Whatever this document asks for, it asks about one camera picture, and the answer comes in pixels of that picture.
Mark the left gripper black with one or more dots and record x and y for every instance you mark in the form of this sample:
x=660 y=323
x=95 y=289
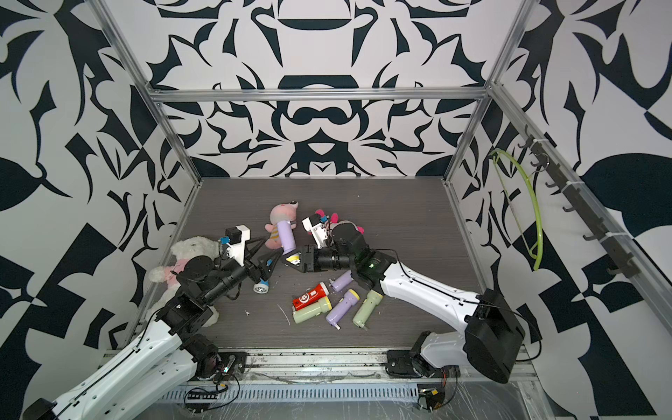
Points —
x=255 y=273

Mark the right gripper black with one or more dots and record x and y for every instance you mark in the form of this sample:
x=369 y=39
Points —
x=308 y=259

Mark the purple flashlight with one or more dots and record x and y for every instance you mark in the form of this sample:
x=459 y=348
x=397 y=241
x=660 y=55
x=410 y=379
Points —
x=286 y=236
x=342 y=282
x=349 y=300

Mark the blue flashlight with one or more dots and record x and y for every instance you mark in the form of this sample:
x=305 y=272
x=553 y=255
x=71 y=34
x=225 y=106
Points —
x=262 y=287

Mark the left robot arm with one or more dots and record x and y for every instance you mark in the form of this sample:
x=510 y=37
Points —
x=171 y=350

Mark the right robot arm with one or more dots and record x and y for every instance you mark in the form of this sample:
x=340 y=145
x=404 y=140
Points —
x=487 y=333

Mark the red flashlight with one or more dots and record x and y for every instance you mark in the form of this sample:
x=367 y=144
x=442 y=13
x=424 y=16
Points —
x=311 y=296

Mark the light green flashlight left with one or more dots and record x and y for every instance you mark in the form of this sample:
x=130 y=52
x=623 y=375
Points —
x=315 y=309

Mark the light green flashlight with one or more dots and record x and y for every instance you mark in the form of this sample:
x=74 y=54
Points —
x=315 y=309
x=370 y=303

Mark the light green flashlight right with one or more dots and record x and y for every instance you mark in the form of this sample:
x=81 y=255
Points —
x=370 y=303

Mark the pink plush striped shirt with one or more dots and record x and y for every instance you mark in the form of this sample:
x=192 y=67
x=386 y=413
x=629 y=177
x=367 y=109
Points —
x=285 y=212

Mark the white plush yellow glasses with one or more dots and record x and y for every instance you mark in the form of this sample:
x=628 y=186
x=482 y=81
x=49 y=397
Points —
x=333 y=220

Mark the white teddy bear pink shirt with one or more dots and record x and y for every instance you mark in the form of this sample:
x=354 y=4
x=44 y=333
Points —
x=183 y=252

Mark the black connector box left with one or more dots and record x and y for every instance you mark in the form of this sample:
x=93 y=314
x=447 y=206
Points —
x=200 y=399

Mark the black connector box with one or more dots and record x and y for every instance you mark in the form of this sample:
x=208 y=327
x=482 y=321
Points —
x=200 y=399
x=431 y=399

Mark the black connector box right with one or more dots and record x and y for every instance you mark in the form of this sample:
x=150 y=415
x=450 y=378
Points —
x=431 y=399

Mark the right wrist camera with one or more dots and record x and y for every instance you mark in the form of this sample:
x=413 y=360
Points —
x=317 y=228

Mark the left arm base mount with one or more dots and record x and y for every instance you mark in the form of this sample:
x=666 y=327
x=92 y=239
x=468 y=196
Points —
x=220 y=365

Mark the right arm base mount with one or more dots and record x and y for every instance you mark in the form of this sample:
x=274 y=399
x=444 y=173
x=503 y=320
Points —
x=432 y=356

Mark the green hoop on wall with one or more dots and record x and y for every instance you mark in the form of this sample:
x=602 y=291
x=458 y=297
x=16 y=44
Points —
x=536 y=250

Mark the black hook rail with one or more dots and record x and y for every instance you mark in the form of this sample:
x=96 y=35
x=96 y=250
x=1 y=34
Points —
x=582 y=201

